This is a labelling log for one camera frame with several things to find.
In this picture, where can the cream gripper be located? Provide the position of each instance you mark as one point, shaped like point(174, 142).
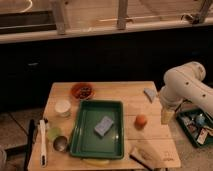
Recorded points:
point(166, 115)

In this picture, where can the orange apple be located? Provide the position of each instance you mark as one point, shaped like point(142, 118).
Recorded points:
point(140, 121)

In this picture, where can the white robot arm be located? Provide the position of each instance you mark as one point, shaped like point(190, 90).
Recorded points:
point(185, 82)

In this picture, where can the white paper cup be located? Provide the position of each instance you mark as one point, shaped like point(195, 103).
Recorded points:
point(62, 108)

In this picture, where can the small metal cup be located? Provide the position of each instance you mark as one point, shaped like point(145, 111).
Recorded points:
point(60, 144)

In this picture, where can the light green cup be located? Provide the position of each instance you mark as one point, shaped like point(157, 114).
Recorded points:
point(53, 133)

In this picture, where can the grey triangular cloth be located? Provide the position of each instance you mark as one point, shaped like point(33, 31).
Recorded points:
point(151, 94)

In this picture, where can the green bin with items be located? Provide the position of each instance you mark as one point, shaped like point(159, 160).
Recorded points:
point(192, 129)

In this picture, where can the wooden block with dark edge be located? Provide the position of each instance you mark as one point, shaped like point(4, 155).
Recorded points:
point(144, 158)

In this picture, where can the blue sponge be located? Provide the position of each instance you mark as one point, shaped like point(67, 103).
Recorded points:
point(104, 126)

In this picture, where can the green plastic tray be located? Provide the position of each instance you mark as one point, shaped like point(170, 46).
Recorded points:
point(86, 143)

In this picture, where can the yellow banana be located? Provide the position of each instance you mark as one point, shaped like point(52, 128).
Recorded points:
point(96, 162)

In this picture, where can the orange bowl with food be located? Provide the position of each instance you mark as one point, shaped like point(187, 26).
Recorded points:
point(82, 91)

